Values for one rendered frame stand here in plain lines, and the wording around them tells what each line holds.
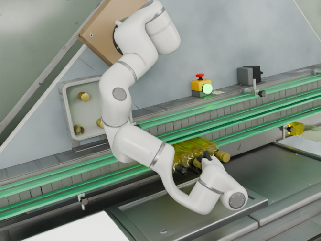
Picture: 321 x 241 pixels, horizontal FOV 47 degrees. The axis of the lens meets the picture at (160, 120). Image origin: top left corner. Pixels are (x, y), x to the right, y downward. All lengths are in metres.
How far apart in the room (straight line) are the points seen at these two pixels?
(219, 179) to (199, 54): 0.85
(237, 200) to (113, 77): 0.48
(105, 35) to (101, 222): 0.68
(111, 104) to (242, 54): 1.01
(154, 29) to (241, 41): 0.78
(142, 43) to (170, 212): 0.58
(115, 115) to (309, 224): 0.71
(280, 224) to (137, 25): 0.76
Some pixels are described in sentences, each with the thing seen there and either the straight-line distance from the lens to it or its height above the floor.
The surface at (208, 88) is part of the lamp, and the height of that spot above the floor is 0.85.
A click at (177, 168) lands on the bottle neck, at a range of 1.31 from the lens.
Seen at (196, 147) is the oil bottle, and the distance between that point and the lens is 1.41.
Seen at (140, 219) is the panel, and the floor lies 1.13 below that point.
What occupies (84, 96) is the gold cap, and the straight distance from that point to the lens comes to 1.44.
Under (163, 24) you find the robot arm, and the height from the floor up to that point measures 1.15.
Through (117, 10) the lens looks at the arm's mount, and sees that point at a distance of 1.45.
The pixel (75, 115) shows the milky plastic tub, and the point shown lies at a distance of 1.49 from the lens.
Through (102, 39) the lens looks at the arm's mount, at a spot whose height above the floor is 0.84.
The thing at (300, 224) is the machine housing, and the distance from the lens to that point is 1.30.
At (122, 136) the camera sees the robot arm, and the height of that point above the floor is 1.29.
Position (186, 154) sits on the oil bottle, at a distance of 1.36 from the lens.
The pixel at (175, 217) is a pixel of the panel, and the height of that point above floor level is 1.20.
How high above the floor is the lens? 2.18
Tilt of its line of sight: 60 degrees down
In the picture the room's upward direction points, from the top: 111 degrees clockwise
